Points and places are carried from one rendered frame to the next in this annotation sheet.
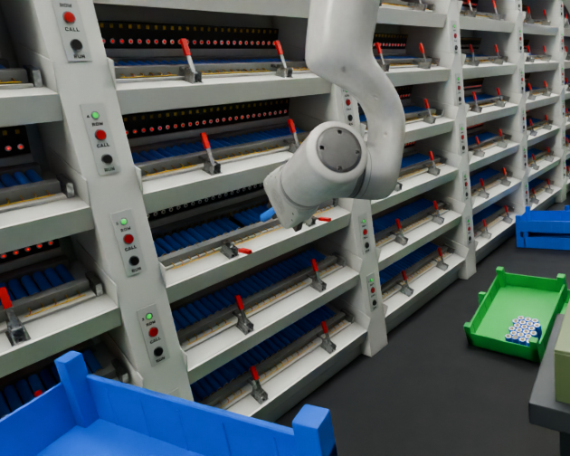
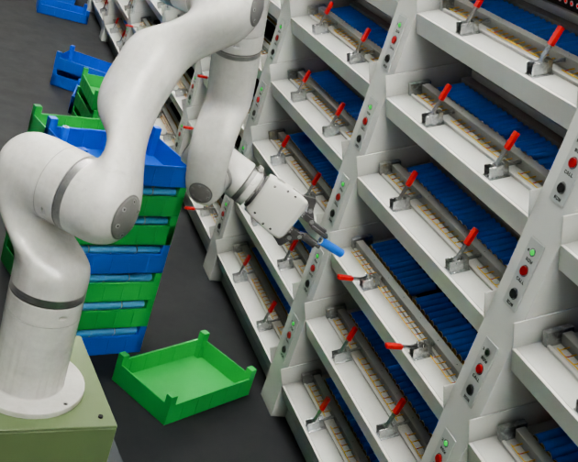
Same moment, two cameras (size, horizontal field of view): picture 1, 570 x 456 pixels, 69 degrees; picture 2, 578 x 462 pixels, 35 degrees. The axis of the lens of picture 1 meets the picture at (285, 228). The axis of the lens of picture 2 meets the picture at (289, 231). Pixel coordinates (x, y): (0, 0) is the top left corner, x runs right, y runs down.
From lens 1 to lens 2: 215 cm
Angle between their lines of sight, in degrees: 99
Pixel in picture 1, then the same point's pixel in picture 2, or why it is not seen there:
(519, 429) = not seen: outside the picture
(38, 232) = (330, 156)
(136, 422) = (158, 180)
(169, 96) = (405, 122)
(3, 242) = (324, 148)
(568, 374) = not seen: hidden behind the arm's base
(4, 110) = (357, 82)
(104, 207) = (344, 167)
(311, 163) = not seen: hidden behind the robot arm
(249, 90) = (449, 160)
